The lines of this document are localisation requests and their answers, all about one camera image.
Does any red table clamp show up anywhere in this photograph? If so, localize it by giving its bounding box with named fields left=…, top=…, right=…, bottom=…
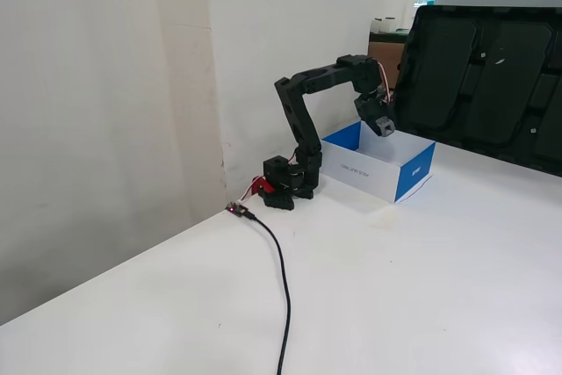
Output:
left=249, top=176, right=277, bottom=197

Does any black power cable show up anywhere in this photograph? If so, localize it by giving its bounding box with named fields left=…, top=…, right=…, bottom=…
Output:
left=242, top=209, right=292, bottom=375

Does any white red board wire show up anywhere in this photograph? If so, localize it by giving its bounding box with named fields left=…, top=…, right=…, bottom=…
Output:
left=238, top=182, right=261, bottom=204

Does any blue and white cardboard box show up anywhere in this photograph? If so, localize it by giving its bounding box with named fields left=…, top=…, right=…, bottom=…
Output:
left=320, top=120, right=436, bottom=205

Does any small controller board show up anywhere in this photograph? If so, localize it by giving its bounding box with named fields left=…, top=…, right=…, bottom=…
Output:
left=225, top=201, right=251, bottom=218

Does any white red arm wire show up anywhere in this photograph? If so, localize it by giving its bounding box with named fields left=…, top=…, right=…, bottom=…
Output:
left=375, top=58, right=395, bottom=106

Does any gray block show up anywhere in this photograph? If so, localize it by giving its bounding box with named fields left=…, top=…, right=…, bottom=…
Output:
left=376, top=116, right=397, bottom=137

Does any brown cardboard box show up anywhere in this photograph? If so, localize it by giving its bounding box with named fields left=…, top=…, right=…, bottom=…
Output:
left=367, top=40, right=407, bottom=89

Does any black plastic tray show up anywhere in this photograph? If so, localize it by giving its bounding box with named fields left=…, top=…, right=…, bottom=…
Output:
left=392, top=4, right=562, bottom=178

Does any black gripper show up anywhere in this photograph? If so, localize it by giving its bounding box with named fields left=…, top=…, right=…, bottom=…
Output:
left=353, top=87, right=395, bottom=136

